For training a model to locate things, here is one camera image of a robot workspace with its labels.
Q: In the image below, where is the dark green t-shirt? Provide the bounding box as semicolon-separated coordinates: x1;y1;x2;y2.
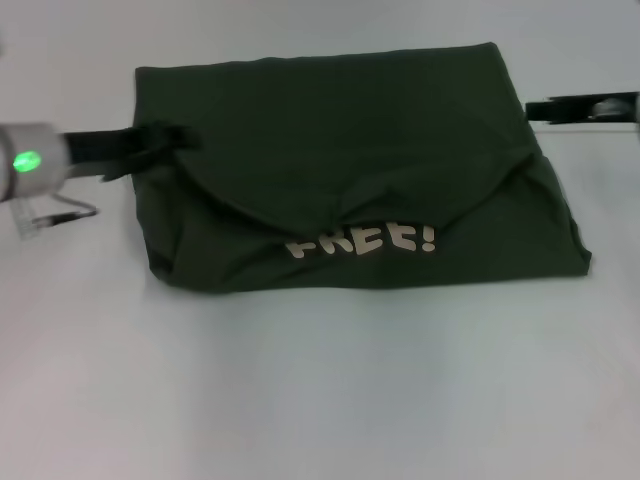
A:
133;42;594;294

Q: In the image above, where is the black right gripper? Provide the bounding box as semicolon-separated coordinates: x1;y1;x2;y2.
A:
525;91;640;124

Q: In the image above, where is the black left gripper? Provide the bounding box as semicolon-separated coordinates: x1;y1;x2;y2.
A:
62;119;202;182

